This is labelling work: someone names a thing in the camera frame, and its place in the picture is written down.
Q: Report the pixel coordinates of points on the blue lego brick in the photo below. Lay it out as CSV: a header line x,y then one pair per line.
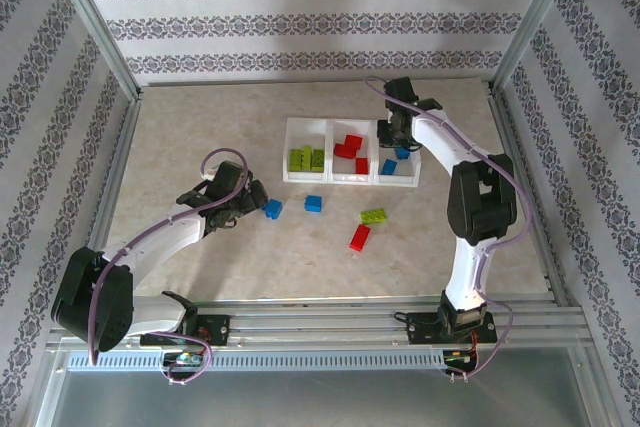
x,y
401,153
313,203
388,167
273,208

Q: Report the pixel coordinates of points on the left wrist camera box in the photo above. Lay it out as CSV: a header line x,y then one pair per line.
x,y
227,177

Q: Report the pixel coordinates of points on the small circuit board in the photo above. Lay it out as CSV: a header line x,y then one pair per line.
x,y
457,358
182,358

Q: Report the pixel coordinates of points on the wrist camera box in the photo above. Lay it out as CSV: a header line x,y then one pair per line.
x,y
227,177
400,91

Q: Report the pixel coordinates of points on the left aluminium frame post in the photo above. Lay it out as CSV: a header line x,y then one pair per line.
x,y
95,22

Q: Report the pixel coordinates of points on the left small circuit board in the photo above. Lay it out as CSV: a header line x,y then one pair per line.
x,y
182,358

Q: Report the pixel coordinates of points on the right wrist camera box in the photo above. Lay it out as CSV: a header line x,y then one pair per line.
x,y
400,91

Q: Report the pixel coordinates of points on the aluminium side rail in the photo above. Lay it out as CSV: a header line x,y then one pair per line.
x,y
504,117
116,172

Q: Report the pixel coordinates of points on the large red lego brick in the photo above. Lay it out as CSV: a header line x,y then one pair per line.
x,y
350,145

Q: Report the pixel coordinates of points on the left aluminium side rail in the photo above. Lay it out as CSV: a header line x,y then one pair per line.
x,y
116,172

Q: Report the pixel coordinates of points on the right aluminium frame post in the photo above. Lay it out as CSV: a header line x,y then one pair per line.
x,y
535,12

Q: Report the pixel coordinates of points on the right aluminium side rail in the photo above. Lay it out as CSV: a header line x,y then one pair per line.
x,y
504,117

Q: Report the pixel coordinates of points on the grey metal sheet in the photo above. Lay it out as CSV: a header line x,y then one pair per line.
x,y
320,402

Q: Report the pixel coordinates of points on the right small circuit board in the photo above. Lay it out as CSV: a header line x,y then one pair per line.
x,y
457,358

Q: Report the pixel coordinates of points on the white three-compartment container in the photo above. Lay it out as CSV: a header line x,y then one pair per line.
x,y
327,147

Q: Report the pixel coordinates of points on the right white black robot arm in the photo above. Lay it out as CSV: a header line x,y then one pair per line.
x,y
435,132

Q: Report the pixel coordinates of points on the aluminium frame post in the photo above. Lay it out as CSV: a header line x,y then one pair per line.
x,y
535,12
95,22

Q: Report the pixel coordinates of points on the long red lego brick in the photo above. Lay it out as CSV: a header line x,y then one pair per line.
x,y
360,237

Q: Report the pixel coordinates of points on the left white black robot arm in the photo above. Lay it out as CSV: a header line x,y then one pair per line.
x,y
150,242

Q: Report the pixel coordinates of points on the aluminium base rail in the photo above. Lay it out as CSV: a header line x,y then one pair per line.
x,y
320,327

